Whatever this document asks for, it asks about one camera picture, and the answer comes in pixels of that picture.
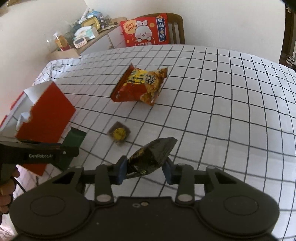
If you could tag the small brown yellow-disc packet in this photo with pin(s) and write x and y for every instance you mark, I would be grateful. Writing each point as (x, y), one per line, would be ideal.
(119, 133)

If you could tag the black gold snack packet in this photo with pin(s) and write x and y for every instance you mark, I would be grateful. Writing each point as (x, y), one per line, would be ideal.
(152, 155)

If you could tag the white checked tablecloth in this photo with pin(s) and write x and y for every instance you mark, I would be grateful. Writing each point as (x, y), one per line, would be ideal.
(219, 104)

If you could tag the red yellow snack bag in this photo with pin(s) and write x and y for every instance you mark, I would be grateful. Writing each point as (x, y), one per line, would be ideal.
(138, 87)

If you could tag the white sneaker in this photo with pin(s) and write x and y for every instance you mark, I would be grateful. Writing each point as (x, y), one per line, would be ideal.
(290, 60)

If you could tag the wooden chair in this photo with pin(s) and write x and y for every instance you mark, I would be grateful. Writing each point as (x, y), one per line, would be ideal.
(177, 27)

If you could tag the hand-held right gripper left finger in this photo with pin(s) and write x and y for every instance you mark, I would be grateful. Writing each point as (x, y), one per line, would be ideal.
(121, 171)

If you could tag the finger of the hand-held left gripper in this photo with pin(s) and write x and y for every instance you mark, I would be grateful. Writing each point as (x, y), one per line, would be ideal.
(69, 151)

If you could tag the dark green snack packet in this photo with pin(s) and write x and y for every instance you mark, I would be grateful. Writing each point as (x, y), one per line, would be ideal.
(74, 138)

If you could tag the glass jar with orange contents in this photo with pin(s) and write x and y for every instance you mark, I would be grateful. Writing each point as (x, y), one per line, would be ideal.
(61, 42)

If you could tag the dark wooden door frame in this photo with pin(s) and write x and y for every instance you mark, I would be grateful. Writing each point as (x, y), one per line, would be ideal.
(288, 34)

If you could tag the red cardboard box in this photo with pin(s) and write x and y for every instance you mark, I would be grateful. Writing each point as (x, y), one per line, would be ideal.
(50, 111)

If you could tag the light wooden cabinet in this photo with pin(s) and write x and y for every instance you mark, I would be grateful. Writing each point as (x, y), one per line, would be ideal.
(99, 44)

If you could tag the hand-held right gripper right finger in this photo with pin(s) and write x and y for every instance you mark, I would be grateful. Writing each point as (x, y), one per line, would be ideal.
(167, 172)

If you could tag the person's left hand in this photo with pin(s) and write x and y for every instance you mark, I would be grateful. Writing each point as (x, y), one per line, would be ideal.
(7, 190)

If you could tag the pink kitchen timer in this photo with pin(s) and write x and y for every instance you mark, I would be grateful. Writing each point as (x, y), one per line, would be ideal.
(80, 42)

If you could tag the red rabbit print cushion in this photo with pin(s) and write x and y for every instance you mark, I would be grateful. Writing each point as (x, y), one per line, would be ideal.
(145, 29)

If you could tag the pale green tissue pack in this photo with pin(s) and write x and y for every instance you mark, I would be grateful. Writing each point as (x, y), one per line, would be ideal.
(86, 31)

